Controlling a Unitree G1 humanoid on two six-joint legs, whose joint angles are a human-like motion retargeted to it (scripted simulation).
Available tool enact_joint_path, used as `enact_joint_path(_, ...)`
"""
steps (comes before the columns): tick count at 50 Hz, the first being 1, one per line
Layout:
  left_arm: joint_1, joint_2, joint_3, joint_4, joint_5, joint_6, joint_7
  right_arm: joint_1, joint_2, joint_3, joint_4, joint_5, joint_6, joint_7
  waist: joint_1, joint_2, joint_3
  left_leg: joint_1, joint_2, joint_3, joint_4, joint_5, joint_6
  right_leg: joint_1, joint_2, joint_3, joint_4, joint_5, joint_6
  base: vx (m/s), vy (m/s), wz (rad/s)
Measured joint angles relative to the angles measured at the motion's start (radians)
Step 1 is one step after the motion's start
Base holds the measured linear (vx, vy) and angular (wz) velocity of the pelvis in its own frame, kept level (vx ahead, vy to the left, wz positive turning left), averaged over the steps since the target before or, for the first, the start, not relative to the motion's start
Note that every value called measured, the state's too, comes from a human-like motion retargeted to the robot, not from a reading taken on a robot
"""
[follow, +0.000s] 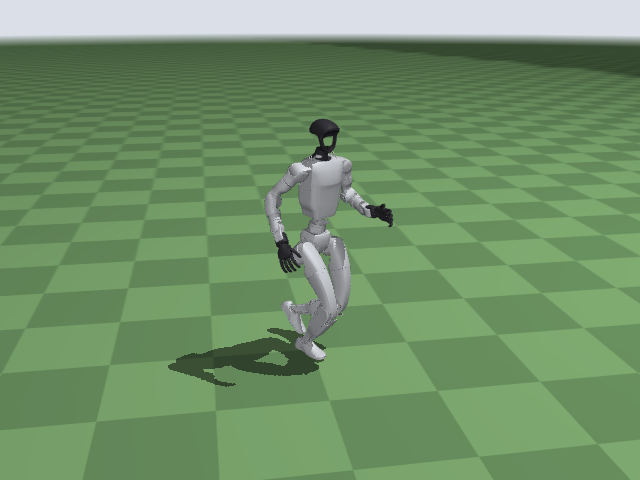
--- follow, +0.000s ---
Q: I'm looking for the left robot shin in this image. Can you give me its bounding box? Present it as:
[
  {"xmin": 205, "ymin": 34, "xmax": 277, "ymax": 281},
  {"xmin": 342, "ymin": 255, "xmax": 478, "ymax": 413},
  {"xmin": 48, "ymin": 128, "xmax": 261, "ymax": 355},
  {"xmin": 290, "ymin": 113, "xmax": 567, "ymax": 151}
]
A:
[{"xmin": 290, "ymin": 298, "xmax": 343, "ymax": 316}]

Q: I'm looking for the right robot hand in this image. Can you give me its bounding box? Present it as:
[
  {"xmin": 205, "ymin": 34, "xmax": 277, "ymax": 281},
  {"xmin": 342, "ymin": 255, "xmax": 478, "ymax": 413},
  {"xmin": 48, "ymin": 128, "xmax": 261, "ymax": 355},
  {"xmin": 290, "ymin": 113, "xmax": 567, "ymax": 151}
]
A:
[{"xmin": 275, "ymin": 232, "xmax": 301, "ymax": 273}]

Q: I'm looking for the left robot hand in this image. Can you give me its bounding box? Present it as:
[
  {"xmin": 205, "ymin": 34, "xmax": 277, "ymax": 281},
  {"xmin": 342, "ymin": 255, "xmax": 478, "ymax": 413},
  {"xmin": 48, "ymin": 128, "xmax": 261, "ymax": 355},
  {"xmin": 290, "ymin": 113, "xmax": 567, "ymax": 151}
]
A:
[{"xmin": 365, "ymin": 204, "xmax": 393, "ymax": 227}]

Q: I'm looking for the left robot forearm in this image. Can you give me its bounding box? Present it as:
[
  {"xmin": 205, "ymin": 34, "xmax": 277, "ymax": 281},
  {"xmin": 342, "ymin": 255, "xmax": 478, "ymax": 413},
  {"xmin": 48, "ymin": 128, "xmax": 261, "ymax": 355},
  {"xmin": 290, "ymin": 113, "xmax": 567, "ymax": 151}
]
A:
[{"xmin": 350, "ymin": 190, "xmax": 371, "ymax": 217}]

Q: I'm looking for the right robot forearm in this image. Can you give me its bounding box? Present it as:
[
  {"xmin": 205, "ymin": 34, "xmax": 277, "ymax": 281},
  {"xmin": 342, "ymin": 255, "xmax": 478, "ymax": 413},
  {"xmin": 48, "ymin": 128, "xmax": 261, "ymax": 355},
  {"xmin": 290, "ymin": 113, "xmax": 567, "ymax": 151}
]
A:
[{"xmin": 265, "ymin": 194, "xmax": 285, "ymax": 243}]

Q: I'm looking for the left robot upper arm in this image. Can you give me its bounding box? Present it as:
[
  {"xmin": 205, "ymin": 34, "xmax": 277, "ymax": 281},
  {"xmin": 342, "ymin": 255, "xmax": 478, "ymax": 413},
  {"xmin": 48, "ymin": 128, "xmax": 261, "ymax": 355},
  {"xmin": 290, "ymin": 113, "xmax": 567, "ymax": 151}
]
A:
[{"xmin": 337, "ymin": 156, "xmax": 356, "ymax": 203}]

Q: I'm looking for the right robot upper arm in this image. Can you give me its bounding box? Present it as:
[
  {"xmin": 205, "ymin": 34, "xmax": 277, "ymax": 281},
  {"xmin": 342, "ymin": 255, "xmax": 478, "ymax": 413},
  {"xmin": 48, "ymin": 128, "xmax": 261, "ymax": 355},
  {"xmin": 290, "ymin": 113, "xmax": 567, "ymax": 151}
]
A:
[{"xmin": 265, "ymin": 162, "xmax": 312, "ymax": 208}]

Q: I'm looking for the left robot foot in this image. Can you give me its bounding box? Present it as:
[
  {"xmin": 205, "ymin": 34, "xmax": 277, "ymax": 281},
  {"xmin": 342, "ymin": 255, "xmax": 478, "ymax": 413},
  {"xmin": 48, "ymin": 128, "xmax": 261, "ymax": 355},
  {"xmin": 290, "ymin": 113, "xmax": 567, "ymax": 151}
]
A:
[{"xmin": 281, "ymin": 301, "xmax": 306, "ymax": 334}]

